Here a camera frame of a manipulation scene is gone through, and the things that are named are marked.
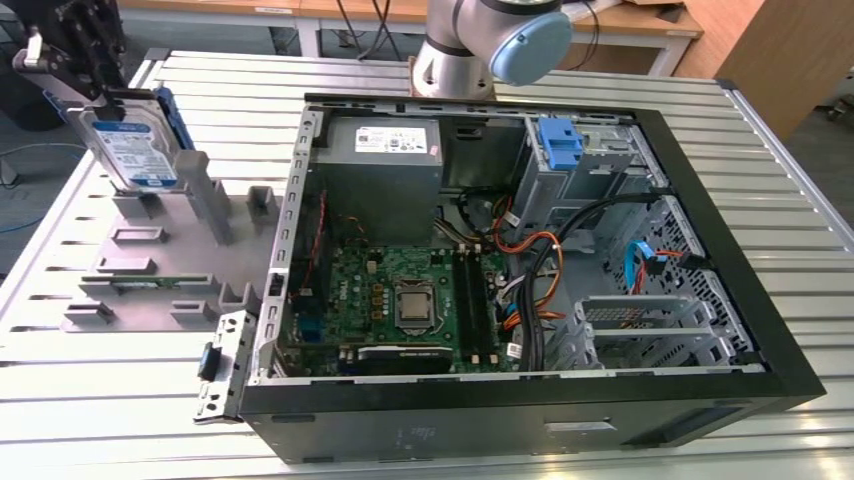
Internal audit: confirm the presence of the hard disk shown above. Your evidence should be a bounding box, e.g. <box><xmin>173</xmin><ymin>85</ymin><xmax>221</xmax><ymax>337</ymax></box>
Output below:
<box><xmin>62</xmin><ymin>87</ymin><xmax>196</xmax><ymax>194</ymax></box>

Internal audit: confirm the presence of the metal disk bay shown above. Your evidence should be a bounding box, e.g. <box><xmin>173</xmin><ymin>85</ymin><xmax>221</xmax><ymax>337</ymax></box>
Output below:
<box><xmin>546</xmin><ymin>294</ymin><xmax>755</xmax><ymax>371</ymax></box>

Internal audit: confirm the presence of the black bin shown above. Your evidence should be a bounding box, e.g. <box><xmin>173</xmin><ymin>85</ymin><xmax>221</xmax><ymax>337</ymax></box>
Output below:
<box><xmin>0</xmin><ymin>14</ymin><xmax>68</xmax><ymax>132</ymax></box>

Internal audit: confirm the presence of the long wooden desk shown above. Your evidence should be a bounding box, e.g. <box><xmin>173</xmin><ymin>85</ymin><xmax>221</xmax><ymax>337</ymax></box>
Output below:
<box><xmin>119</xmin><ymin>0</ymin><xmax>428</xmax><ymax>59</ymax></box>

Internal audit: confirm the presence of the grey parts rack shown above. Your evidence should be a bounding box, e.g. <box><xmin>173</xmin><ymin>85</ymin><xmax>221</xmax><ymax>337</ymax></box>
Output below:
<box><xmin>58</xmin><ymin>149</ymin><xmax>285</xmax><ymax>335</ymax></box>

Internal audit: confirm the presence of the green RAM stick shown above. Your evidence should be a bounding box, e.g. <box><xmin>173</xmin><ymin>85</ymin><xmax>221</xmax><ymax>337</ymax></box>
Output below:
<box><xmin>83</xmin><ymin>273</ymin><xmax>205</xmax><ymax>292</ymax></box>

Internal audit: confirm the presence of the grey power supply unit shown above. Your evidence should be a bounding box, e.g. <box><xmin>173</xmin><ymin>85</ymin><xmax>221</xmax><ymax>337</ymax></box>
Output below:
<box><xmin>312</xmin><ymin>117</ymin><xmax>445</xmax><ymax>246</ymax></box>

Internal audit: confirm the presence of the green motherboard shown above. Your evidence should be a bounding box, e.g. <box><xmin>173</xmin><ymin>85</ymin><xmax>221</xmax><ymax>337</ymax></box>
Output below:
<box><xmin>279</xmin><ymin>242</ymin><xmax>528</xmax><ymax>376</ymax></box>

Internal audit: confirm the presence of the blue VGA connector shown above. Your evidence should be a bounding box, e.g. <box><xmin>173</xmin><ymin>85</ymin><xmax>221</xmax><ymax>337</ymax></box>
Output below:
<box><xmin>196</xmin><ymin>344</ymin><xmax>221</xmax><ymax>381</ymax></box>

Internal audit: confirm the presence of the CPU socket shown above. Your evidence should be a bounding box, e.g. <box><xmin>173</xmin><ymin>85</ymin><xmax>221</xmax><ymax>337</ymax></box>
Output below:
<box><xmin>388</xmin><ymin>278</ymin><xmax>447</xmax><ymax>337</ymax></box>

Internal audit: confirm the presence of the silver CPU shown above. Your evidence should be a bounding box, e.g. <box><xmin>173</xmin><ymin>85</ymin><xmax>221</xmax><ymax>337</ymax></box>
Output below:
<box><xmin>397</xmin><ymin>292</ymin><xmax>435</xmax><ymax>321</ymax></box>

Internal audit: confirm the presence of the blue plastic drive latch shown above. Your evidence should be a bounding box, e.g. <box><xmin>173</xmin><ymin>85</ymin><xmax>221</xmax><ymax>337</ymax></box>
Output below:
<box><xmin>538</xmin><ymin>118</ymin><xmax>583</xmax><ymax>171</ymax></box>

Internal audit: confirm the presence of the grey metal drive cage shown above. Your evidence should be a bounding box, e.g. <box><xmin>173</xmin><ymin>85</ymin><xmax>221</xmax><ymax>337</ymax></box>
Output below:
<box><xmin>516</xmin><ymin>117</ymin><xmax>668</xmax><ymax>231</ymax></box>

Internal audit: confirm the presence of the black RAM slot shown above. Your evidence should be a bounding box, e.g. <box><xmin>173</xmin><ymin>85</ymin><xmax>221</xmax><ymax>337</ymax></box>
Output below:
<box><xmin>451</xmin><ymin>244</ymin><xmax>483</xmax><ymax>365</ymax></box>
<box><xmin>469</xmin><ymin>244</ymin><xmax>501</xmax><ymax>365</ymax></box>

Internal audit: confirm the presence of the black graphics card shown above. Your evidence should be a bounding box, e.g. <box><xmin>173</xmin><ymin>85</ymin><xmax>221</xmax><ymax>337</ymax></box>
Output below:
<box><xmin>336</xmin><ymin>344</ymin><xmax>455</xmax><ymax>376</ymax></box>

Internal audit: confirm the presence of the small wooden desk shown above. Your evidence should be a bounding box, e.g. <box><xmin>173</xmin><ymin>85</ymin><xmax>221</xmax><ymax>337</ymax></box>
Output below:
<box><xmin>566</xmin><ymin>0</ymin><xmax>706</xmax><ymax>76</ymax></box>

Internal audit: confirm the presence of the black PC case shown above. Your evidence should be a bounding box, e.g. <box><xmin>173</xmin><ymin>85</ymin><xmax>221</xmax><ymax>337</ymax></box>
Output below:
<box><xmin>191</xmin><ymin>92</ymin><xmax>827</xmax><ymax>464</ymax></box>

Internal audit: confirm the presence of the wooden cabinet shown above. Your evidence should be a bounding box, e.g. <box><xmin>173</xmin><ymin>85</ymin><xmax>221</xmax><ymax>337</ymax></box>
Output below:
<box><xmin>716</xmin><ymin>0</ymin><xmax>854</xmax><ymax>141</ymax></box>

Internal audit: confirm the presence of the thin red fan wire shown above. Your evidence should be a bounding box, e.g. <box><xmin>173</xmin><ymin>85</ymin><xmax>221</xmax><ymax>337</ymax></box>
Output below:
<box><xmin>285</xmin><ymin>189</ymin><xmax>329</xmax><ymax>301</ymax></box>

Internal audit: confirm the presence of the orange power wire bundle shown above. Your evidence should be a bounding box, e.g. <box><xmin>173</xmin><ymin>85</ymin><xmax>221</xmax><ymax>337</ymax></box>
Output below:
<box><xmin>492</xmin><ymin>194</ymin><xmax>568</xmax><ymax>331</ymax></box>

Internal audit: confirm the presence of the thick black internal cable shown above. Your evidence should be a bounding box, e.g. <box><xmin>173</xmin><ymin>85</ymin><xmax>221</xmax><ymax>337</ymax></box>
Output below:
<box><xmin>523</xmin><ymin>192</ymin><xmax>668</xmax><ymax>372</ymax></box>

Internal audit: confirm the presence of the blue data wire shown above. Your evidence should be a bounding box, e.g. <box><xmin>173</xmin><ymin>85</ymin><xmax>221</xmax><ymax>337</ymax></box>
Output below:
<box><xmin>626</xmin><ymin>239</ymin><xmax>652</xmax><ymax>294</ymax></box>

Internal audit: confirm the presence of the red data wire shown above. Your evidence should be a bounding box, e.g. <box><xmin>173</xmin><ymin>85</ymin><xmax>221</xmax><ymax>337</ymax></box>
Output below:
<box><xmin>636</xmin><ymin>249</ymin><xmax>708</xmax><ymax>289</ymax></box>

